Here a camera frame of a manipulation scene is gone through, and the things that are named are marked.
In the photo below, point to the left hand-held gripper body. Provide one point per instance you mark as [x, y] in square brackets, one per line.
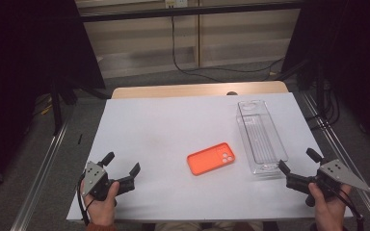
[95, 179]

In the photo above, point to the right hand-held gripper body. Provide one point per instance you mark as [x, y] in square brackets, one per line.
[334, 174]

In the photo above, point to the orange phone case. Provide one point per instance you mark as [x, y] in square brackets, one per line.
[207, 160]

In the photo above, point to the person's left hand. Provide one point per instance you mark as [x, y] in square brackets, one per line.
[101, 211]

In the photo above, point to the person's right hand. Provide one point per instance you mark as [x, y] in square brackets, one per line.
[330, 213]

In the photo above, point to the clear plastic box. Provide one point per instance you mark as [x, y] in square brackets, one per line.
[260, 138]

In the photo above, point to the white table sheet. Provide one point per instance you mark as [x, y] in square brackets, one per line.
[160, 128]

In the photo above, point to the black metal stand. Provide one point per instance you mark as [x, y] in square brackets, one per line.
[56, 109]

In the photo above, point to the black curtain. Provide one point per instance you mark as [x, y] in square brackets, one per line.
[19, 64]
[356, 57]

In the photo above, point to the beige cabinet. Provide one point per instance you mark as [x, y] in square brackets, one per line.
[237, 38]

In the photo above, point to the black frame bar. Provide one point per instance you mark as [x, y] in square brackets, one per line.
[186, 11]

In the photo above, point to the white wall socket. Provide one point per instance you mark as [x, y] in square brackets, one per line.
[176, 3]

